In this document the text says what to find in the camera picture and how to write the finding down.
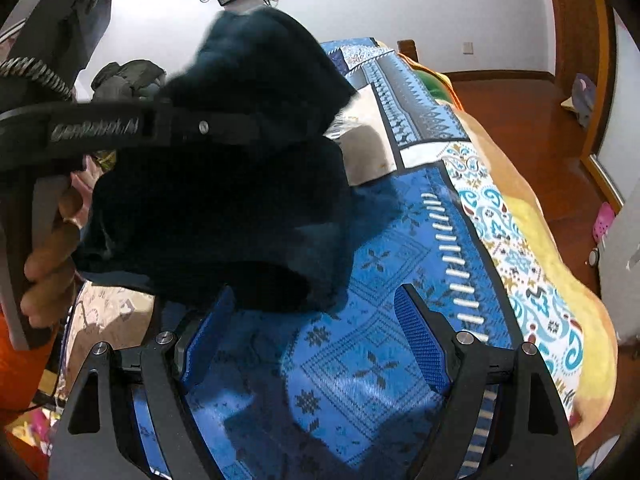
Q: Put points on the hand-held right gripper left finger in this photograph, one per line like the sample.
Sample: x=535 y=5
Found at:
x=210 y=330

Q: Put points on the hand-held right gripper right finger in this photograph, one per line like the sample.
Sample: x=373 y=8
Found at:
x=425 y=340

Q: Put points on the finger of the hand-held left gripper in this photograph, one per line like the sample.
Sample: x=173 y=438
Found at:
x=202 y=127

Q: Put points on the dark navy pants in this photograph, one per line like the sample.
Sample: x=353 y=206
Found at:
x=225 y=200

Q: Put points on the person's left hand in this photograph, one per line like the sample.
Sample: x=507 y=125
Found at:
x=50 y=265

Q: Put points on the blue patchwork quilt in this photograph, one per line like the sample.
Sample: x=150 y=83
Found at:
x=350 y=360

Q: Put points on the dark padded jacket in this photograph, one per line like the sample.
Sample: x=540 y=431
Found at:
x=130 y=77

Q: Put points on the yellow fleece blanket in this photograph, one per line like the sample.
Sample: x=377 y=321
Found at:
x=550 y=220

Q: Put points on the pile of small packets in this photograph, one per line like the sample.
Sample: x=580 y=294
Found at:
x=30 y=430

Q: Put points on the white furniture panel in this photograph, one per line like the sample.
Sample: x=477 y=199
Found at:
x=622 y=270

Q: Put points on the pink slipper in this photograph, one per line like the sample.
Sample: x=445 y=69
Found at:
x=604 y=220

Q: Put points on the green cloth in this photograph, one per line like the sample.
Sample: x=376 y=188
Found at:
x=434 y=85

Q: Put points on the white sliding wardrobe door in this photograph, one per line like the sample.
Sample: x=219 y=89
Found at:
x=627 y=110

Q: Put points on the wooden bed frame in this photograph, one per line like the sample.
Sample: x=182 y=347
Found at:
x=407 y=52

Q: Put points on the white wall socket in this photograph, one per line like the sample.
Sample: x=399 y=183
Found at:
x=468 y=48

